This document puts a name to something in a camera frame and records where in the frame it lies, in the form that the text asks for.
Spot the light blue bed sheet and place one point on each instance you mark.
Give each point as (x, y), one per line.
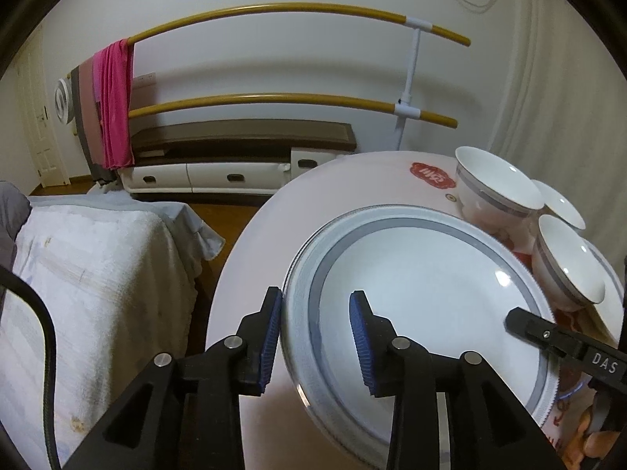
(196, 230)

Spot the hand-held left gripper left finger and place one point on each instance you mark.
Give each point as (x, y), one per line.
(269, 338)

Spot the white door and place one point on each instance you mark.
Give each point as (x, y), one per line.
(46, 122)

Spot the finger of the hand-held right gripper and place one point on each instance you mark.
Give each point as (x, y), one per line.
(539, 333)

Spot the short wooden barre rail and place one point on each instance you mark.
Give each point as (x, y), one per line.
(274, 98)

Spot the pink towel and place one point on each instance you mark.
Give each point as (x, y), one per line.
(116, 103)

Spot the grey-banded white plate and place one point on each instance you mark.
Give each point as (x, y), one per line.
(431, 279)

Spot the grey-banded white bowl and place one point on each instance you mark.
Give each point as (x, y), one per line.
(563, 205)
(490, 176)
(563, 264)

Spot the white floor lamp stand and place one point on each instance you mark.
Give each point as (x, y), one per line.
(415, 58)

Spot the brown grey cloth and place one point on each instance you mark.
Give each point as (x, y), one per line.
(85, 107)

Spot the wall socket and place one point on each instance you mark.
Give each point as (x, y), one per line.
(145, 79)

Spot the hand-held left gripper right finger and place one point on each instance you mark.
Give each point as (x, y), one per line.
(360, 342)

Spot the grey padded cloth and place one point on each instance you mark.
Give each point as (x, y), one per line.
(12, 210)

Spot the white round fan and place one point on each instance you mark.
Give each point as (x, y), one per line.
(62, 100)

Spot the long wooden barre rail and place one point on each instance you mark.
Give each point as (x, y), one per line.
(294, 9)

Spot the plain white deep plate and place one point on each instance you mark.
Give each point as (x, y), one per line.
(610, 279)

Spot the white curtain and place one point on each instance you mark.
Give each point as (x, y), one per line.
(578, 107)

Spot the brown-topped white low cabinet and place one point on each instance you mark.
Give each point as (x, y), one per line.
(235, 137)

